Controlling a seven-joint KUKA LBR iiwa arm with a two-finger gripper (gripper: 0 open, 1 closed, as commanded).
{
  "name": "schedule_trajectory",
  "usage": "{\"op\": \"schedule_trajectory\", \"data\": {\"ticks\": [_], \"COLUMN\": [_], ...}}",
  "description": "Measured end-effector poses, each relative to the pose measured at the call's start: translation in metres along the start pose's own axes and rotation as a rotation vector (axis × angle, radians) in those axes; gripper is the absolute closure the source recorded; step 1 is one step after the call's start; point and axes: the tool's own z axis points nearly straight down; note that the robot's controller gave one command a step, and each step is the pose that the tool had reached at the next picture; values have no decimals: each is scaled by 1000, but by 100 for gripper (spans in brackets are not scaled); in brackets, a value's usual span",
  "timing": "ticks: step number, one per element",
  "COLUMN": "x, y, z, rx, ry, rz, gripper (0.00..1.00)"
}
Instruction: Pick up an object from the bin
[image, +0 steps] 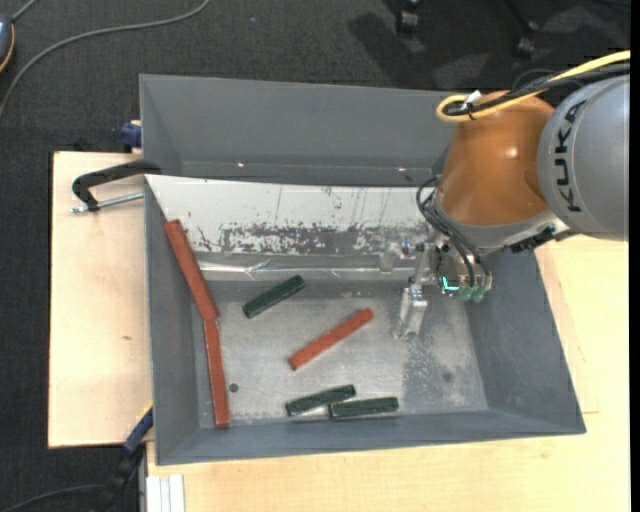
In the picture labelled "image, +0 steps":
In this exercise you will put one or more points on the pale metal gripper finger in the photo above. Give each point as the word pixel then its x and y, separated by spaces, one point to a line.
pixel 418 315
pixel 403 315

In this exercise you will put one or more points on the grey metal bin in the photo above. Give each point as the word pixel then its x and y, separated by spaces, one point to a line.
pixel 350 350

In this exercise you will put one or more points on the red-brown flat block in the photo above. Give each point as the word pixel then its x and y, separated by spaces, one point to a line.
pixel 191 269
pixel 332 339
pixel 217 375

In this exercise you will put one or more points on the dark green flat block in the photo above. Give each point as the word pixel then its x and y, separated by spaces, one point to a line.
pixel 364 407
pixel 274 296
pixel 320 399

